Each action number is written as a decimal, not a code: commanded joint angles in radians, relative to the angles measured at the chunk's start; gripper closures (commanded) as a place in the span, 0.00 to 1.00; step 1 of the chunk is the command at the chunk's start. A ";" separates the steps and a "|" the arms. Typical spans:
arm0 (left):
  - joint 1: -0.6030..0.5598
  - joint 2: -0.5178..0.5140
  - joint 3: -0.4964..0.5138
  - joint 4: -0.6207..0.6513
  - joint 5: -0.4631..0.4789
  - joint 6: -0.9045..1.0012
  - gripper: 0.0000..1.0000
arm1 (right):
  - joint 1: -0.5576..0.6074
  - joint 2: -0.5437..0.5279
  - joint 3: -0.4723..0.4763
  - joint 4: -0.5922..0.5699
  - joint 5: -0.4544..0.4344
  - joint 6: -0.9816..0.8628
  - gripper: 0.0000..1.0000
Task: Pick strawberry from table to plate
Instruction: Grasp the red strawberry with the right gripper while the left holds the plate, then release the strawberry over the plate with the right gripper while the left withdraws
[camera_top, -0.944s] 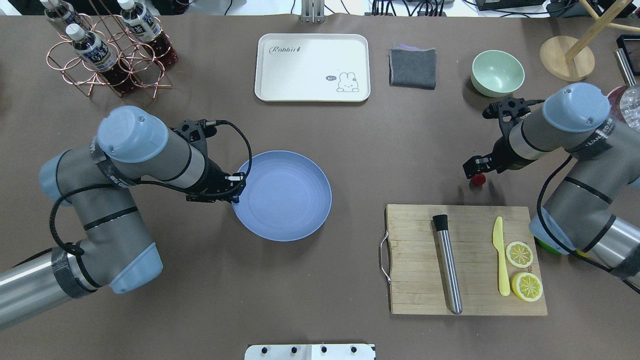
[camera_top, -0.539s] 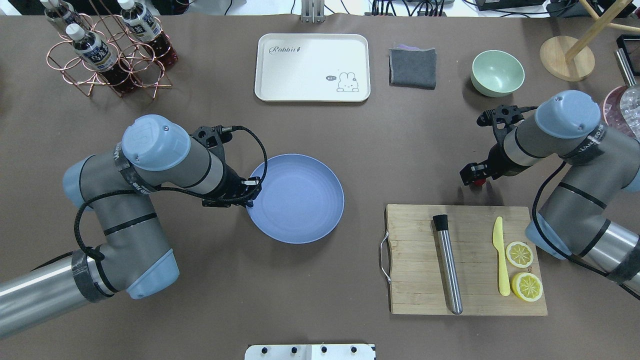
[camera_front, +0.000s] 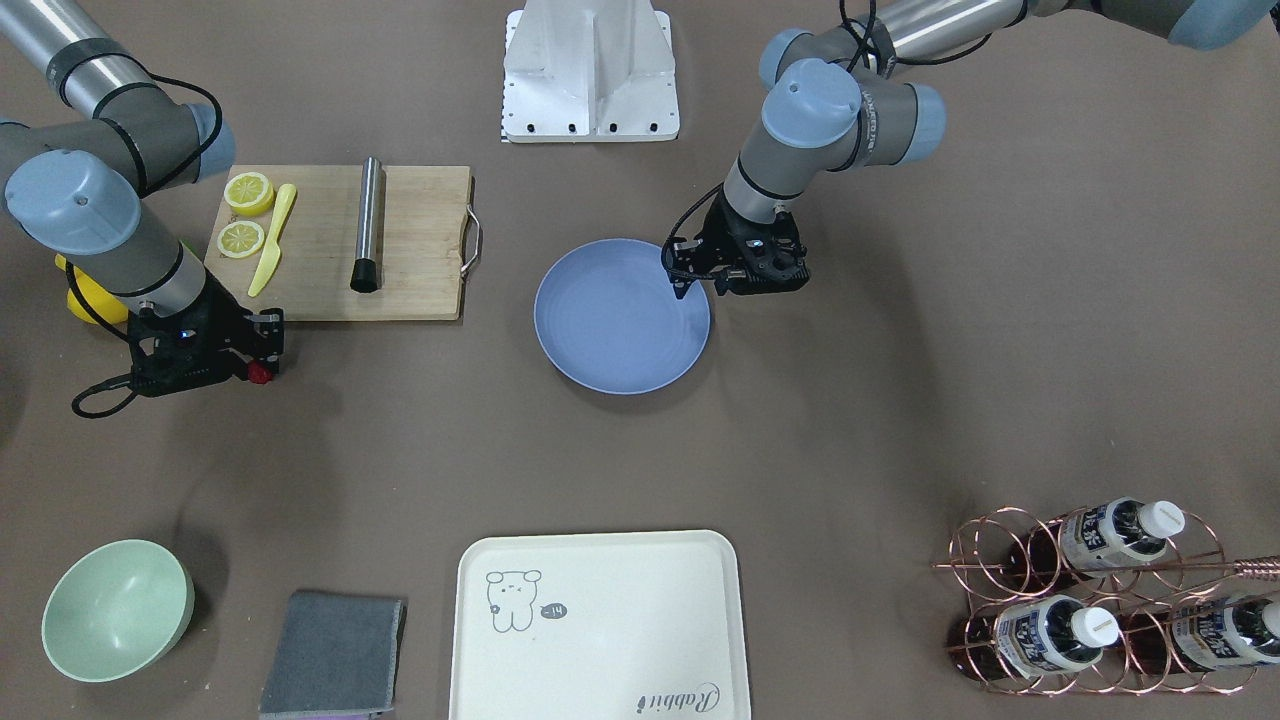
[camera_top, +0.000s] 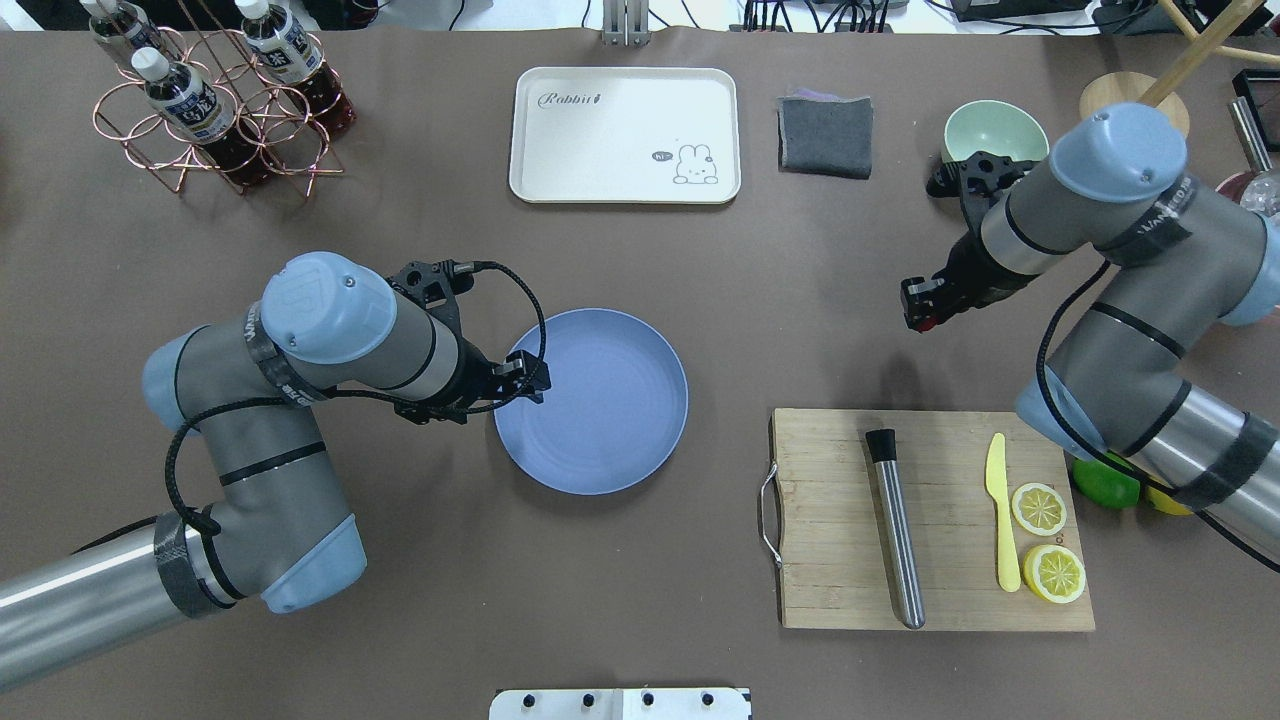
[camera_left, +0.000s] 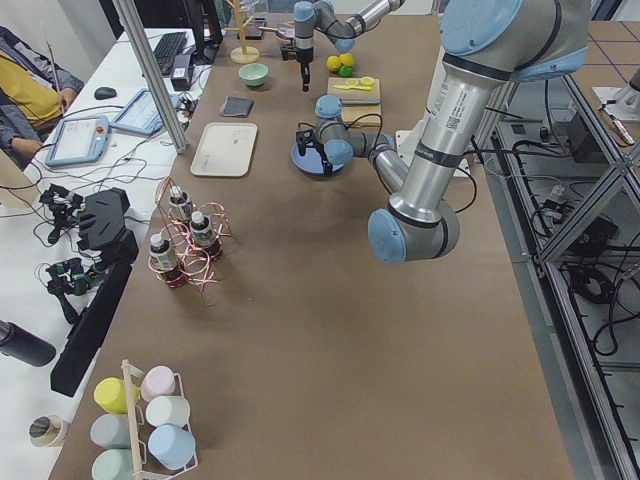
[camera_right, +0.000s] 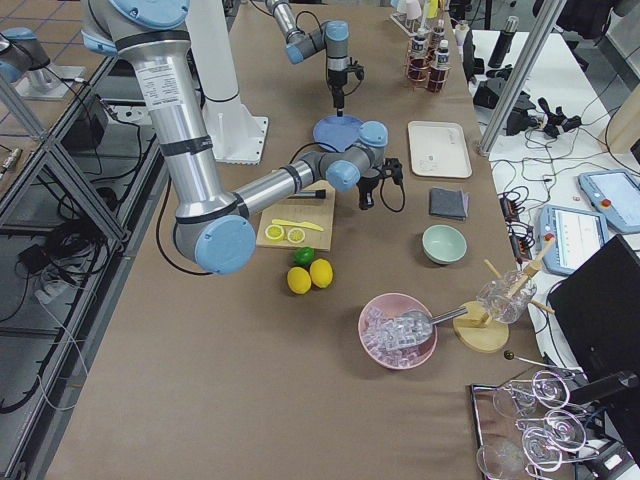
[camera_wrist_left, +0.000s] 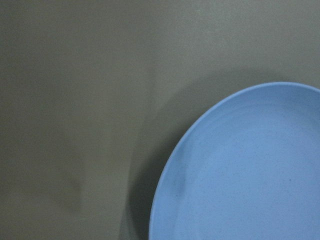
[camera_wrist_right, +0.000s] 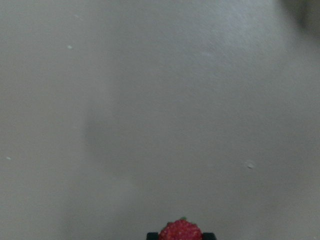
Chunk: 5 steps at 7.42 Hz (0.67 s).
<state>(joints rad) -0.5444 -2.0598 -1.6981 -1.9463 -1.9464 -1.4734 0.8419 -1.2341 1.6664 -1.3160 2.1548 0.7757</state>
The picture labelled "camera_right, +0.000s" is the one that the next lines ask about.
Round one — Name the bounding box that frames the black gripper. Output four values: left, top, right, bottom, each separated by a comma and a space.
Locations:
357, 175, 380, 210
327, 69, 348, 118

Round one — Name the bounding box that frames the blue round plate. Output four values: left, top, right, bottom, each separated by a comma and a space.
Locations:
313, 114, 363, 152

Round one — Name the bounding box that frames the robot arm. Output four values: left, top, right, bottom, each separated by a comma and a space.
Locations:
81, 1, 388, 274
265, 1, 350, 117

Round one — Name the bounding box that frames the wooden cutting board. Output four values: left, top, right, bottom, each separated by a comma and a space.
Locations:
256, 180, 336, 251

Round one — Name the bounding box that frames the yellow plastic knife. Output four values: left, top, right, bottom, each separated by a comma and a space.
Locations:
271, 219, 325, 232

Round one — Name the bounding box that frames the lemon half slice lower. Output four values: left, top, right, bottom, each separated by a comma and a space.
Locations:
287, 227, 306, 244

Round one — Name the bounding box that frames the lemon half slice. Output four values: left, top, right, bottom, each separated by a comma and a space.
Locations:
287, 227, 306, 244
264, 224, 286, 242

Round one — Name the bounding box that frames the yellow lemon far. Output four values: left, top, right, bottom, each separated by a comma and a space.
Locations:
309, 258, 334, 289

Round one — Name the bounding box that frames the yellow lemon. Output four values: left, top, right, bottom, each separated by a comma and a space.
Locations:
286, 266, 312, 295
309, 258, 334, 289

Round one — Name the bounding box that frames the green lime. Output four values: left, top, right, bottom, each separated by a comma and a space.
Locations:
294, 246, 315, 268

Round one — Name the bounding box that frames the grey folded cloth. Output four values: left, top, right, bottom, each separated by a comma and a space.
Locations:
429, 187, 469, 221

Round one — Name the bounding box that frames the cream rabbit tray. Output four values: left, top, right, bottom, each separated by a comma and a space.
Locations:
408, 120, 472, 179

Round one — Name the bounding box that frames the mint green bowl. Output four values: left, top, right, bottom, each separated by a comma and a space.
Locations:
422, 225, 467, 265

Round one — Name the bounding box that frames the tea bottle back right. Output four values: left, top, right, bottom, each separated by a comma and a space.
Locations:
407, 27, 430, 86

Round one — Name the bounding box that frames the tea bottle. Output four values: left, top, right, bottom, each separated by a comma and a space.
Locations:
427, 39, 449, 93
407, 27, 430, 86
432, 19, 449, 65

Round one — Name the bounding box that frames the lemon half slice upper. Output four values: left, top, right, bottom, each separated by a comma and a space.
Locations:
264, 224, 286, 242

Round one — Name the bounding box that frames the yellow lemon near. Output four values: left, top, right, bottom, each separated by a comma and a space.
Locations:
286, 266, 312, 295

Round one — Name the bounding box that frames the tea bottle front middle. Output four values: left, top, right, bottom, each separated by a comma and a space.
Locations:
427, 39, 449, 93

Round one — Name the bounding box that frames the white cup rack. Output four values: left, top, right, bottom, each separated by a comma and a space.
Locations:
390, 0, 448, 37

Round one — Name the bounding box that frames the pink ice bowl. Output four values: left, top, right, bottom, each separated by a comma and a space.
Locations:
358, 293, 438, 370

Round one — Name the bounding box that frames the pink cup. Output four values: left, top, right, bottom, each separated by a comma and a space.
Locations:
398, 0, 422, 21

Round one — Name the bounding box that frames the tea bottle back left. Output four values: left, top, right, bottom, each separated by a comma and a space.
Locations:
432, 19, 449, 65

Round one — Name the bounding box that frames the metal ice scoop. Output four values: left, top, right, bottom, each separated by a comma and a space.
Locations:
379, 306, 468, 350

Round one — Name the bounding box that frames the wooden cup tree stand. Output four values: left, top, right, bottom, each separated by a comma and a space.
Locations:
453, 250, 555, 353

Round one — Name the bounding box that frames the glass mug on stand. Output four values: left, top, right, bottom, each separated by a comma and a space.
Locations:
476, 270, 537, 324

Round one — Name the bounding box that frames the black thermos bottle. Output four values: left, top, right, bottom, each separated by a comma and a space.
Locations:
487, 15, 519, 69

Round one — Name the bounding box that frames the teach pendant near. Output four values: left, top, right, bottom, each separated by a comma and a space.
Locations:
538, 205, 609, 276

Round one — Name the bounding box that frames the teach pendant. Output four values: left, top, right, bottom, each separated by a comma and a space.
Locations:
538, 205, 609, 276
578, 169, 639, 234

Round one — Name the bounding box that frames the teach pendant far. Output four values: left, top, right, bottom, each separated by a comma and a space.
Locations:
578, 169, 639, 234

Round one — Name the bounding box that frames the black laptop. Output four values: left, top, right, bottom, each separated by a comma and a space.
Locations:
549, 235, 639, 380

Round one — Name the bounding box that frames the wine glass rack tray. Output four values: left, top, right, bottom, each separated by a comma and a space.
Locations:
468, 349, 640, 480

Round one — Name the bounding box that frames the copper wire bottle rack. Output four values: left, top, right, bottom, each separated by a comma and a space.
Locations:
404, 34, 450, 93

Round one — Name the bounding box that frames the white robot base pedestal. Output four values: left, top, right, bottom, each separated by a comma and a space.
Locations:
186, 0, 269, 165

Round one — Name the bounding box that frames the aluminium frame post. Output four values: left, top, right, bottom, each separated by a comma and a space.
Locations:
478, 0, 566, 157

